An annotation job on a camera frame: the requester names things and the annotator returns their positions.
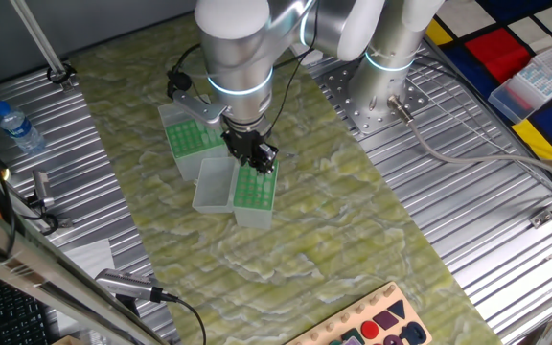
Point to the silver camera on black clamp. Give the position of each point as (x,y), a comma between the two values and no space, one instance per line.
(42,187)

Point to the aluminium frame beam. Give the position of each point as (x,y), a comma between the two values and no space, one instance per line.
(27,261)

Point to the lilac puzzle piece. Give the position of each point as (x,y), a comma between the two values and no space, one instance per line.
(353,342)

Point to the purple square puzzle piece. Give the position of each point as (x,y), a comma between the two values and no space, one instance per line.
(385,320)

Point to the slanted aluminium pole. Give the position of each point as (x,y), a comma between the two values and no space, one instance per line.
(39,38)

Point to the clear box white tip rack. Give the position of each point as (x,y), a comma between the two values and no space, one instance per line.
(537,81)

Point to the navy triangle puzzle piece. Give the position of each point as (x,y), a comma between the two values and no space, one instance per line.
(398,309)

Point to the small brown cardboard box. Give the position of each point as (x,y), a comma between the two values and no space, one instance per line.
(67,341)

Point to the clear tip box green rack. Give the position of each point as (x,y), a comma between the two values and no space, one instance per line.
(213,187)
(185,139)

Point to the clear water bottle blue cap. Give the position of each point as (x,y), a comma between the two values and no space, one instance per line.
(19,129)

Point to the white paper sheet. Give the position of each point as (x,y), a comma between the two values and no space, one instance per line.
(91,259)

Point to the magenta round puzzle piece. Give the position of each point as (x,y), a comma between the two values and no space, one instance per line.
(393,341)

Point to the white power strip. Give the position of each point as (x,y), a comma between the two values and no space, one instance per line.
(307,56)

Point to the teal puzzle piece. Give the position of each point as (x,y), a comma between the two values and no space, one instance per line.
(351,334)

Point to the silver depth camera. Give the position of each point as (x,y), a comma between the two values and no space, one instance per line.
(125,283)

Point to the red circle puzzle piece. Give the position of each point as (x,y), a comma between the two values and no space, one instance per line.
(370,329)

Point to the green marble pattern mat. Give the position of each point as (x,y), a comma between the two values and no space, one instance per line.
(305,215)

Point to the black keyboard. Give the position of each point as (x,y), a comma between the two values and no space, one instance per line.
(7,316)

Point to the colour block patterned mat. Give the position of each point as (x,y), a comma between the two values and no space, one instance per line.
(501,57)

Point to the wooden shape puzzle board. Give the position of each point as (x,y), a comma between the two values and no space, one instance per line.
(417,317)

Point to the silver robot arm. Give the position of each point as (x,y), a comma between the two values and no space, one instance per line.
(237,57)

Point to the blue rounded puzzle piece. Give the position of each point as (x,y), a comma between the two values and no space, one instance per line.
(404,330)

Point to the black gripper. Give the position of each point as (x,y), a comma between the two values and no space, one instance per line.
(243,143)

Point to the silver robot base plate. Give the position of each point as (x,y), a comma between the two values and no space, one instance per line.
(360,122)

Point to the black pole base clamp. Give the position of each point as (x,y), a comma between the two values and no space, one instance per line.
(60,74)

